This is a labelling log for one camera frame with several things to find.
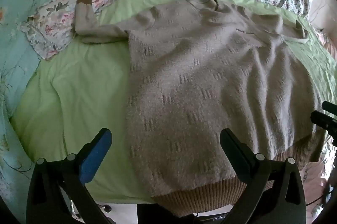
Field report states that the beige knitted sweater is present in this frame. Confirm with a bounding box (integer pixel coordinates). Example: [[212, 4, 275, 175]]
[[74, 0, 326, 218]]

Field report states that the pale floral cloth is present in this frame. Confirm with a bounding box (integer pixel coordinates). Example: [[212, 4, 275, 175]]
[[301, 134, 337, 216]]

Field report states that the light green bed sheet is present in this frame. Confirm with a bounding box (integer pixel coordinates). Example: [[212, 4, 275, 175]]
[[11, 0, 337, 204]]

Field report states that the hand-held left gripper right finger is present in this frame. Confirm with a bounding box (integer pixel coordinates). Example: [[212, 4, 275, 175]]
[[220, 128, 307, 224]]

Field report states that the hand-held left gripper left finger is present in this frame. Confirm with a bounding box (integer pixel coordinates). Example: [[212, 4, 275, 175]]
[[28, 128, 114, 224]]

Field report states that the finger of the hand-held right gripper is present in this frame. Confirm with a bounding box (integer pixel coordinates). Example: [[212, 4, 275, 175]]
[[322, 101, 337, 116], [310, 111, 337, 135]]

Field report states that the floral ruffled pillow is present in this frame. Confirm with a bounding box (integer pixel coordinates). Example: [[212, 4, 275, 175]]
[[22, 0, 114, 60]]

